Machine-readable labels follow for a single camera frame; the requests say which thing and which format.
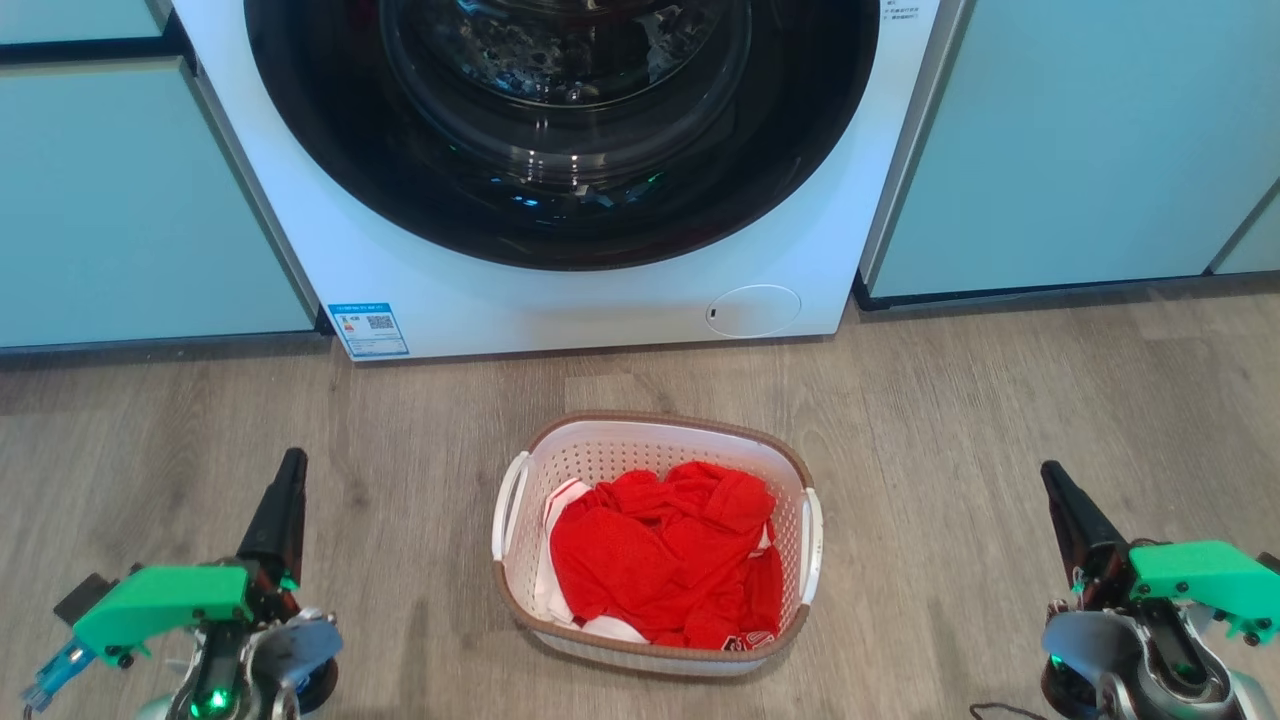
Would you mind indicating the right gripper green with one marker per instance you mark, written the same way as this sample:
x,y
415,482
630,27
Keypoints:
x,y
1210,575

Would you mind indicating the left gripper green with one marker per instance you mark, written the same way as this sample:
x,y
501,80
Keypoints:
x,y
160,600

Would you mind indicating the white perforated laundry basket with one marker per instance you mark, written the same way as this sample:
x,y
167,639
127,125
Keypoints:
x,y
520,600

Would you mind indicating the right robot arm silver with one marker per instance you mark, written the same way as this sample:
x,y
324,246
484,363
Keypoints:
x,y
1140,660

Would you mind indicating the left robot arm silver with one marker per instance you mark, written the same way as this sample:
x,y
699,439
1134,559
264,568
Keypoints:
x,y
265,660

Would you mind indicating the blue energy label sticker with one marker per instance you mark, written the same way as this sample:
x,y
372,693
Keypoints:
x,y
368,330

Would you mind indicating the white garment red stripes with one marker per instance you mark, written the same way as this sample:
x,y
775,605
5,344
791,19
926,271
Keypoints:
x,y
548,590

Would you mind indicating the narrow pale green cabinet door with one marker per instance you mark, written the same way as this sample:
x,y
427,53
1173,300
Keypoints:
x,y
1255,245

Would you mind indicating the large pale green cabinet door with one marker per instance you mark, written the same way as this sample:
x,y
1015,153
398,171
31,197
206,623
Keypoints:
x,y
130,210

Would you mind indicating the white front-load washing machine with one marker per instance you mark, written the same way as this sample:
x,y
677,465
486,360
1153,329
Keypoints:
x,y
560,300

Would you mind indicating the red jersey garment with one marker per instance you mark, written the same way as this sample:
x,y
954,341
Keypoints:
x,y
650,560

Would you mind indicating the wide pale green cabinet door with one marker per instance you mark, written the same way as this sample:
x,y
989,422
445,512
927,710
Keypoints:
x,y
1080,140

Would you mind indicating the round white filter cover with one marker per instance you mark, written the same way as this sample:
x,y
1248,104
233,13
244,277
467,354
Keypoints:
x,y
753,311

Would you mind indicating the black round washer door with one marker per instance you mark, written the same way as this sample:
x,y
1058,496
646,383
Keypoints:
x,y
560,150

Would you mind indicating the small pale green cabinet door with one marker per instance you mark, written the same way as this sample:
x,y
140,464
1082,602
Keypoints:
x,y
80,18

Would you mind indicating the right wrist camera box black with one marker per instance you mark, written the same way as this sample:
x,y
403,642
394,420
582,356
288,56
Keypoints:
x,y
1270,563

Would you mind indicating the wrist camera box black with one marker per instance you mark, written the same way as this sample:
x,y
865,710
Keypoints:
x,y
85,597
1270,563

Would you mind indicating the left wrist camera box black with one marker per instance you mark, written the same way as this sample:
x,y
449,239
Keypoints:
x,y
85,597

